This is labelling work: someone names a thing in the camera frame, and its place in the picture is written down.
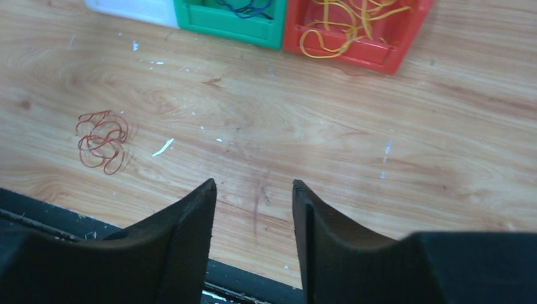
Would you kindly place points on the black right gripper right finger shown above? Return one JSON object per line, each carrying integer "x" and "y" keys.
{"x": 341, "y": 261}

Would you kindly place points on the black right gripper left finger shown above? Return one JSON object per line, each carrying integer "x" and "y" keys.
{"x": 161, "y": 259}

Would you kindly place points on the red plastic bin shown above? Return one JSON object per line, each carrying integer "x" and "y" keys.
{"x": 375, "y": 35}

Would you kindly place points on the green plastic bin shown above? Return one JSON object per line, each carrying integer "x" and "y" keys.
{"x": 259, "y": 23}

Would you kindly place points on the white plastic bin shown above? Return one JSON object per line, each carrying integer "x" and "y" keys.
{"x": 158, "y": 12}

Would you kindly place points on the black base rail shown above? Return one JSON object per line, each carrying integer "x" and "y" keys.
{"x": 223, "y": 283}

